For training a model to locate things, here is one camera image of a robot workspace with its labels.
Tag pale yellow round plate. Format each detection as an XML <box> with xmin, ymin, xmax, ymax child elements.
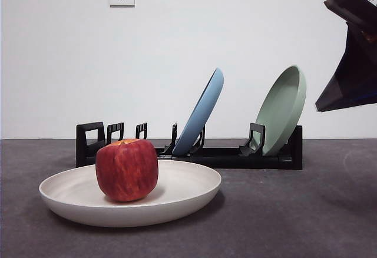
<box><xmin>38</xmin><ymin>160</ymin><xmax>223</xmax><ymax>228</ymax></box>

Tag red apple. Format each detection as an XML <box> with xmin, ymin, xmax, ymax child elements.
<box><xmin>95</xmin><ymin>138</ymin><xmax>159</xmax><ymax>203</ymax></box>

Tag green round plate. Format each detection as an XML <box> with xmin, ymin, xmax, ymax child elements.
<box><xmin>253</xmin><ymin>65</ymin><xmax>307</xmax><ymax>157</ymax></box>

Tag black plate rack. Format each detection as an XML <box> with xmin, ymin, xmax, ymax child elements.
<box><xmin>75</xmin><ymin>121</ymin><xmax>303</xmax><ymax>170</ymax></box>

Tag blue round plate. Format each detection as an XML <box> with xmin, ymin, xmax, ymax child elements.
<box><xmin>172</xmin><ymin>67</ymin><xmax>224</xmax><ymax>157</ymax></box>

